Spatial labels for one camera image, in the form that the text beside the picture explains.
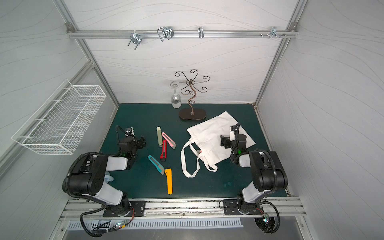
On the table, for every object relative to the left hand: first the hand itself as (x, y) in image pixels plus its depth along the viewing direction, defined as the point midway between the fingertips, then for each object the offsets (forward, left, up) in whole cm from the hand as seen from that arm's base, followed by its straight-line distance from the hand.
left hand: (136, 136), depth 94 cm
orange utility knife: (-21, -23, -5) cm, 32 cm away
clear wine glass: (+20, -25, +14) cm, 35 cm away
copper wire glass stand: (+25, -35, -6) cm, 44 cm away
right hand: (+3, -61, 0) cm, 61 cm away
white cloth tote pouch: (-1, -45, -3) cm, 45 cm away
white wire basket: (-11, +25, +25) cm, 37 cm away
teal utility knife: (-18, -17, -5) cm, 25 cm away
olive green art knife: (+5, -13, -6) cm, 15 cm away
